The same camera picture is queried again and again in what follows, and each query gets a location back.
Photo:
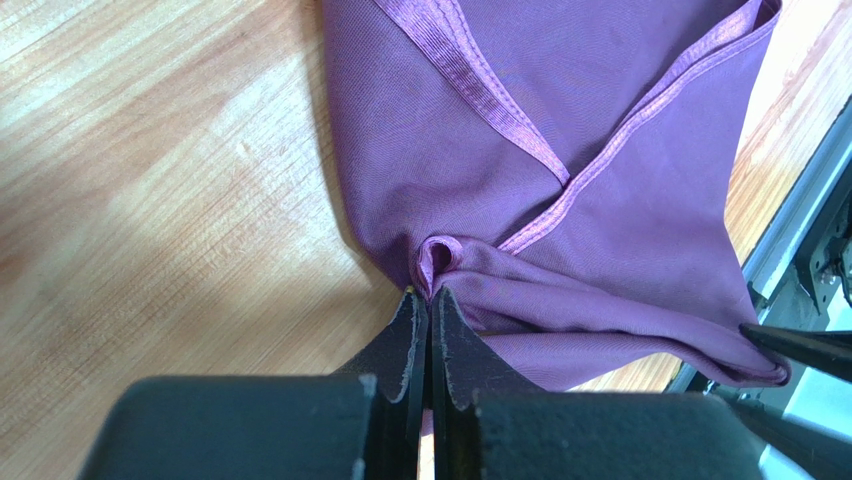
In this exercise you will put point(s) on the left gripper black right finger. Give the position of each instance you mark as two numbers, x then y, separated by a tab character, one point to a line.
464	369

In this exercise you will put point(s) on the aluminium frame rail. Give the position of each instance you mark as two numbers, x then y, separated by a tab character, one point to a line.
799	278

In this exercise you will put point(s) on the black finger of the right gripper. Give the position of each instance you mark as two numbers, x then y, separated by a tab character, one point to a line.
827	351
819	451

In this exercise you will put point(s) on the purple cloth napkin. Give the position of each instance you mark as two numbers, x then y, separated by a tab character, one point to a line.
561	166

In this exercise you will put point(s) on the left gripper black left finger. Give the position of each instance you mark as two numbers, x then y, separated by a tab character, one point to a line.
396	359

